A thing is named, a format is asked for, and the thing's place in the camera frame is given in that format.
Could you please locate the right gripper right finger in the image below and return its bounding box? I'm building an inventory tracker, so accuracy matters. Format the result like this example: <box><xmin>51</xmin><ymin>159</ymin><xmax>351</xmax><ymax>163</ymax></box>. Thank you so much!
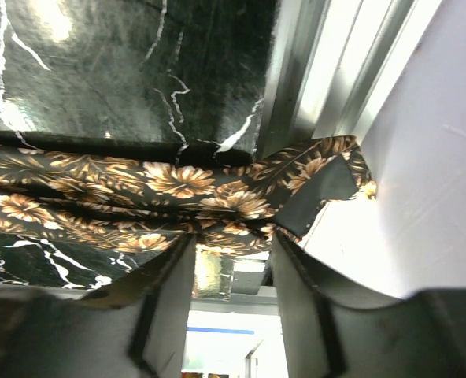
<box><xmin>272</xmin><ymin>232</ymin><xmax>466</xmax><ymax>377</ymax></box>

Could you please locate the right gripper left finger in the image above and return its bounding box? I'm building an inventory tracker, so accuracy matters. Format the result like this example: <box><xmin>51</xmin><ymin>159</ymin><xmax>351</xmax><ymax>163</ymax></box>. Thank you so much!
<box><xmin>0</xmin><ymin>235</ymin><xmax>196</xmax><ymax>377</ymax></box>

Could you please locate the brown floral patterned tie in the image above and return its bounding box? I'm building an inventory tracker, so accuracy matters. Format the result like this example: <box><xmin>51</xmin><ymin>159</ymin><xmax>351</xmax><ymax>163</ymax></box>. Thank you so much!
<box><xmin>0</xmin><ymin>136</ymin><xmax>376</xmax><ymax>256</ymax></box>

